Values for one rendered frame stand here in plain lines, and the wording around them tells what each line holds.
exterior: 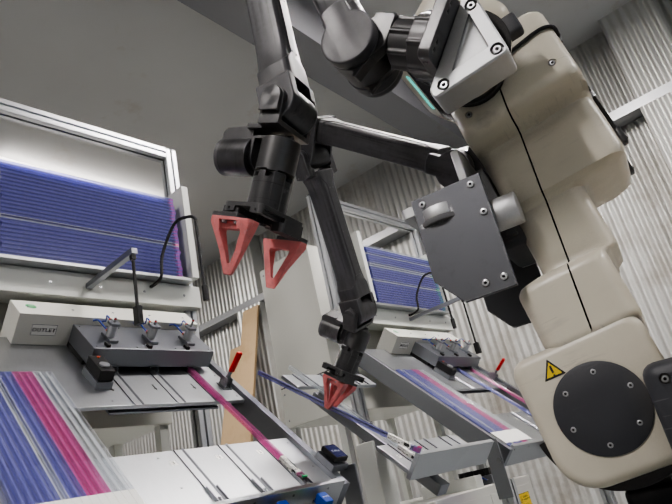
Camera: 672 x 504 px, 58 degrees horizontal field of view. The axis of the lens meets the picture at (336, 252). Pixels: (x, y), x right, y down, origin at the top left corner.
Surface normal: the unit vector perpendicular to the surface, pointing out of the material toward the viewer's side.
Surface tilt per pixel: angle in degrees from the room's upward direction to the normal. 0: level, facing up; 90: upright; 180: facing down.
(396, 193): 90
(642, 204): 90
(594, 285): 90
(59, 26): 180
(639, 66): 90
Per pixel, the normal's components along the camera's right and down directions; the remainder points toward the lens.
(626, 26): -0.62, -0.17
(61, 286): 0.71, -0.40
